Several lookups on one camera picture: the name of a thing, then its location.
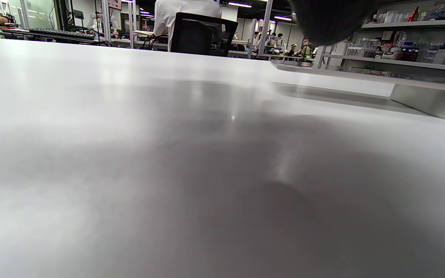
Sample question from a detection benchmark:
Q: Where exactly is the silver sliding box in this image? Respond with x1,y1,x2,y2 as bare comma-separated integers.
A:
271,59,445,124

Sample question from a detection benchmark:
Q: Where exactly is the black keyboard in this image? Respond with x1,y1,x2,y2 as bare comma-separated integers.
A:
29,27,97,41

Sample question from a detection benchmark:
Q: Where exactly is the grey storage shelf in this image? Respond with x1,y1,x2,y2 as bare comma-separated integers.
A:
314,0,445,86

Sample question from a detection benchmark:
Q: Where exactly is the black mesh office chair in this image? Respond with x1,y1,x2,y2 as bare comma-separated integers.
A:
169,12,239,58

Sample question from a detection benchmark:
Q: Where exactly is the person's left hand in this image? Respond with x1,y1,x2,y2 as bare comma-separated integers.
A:
290,0,380,46

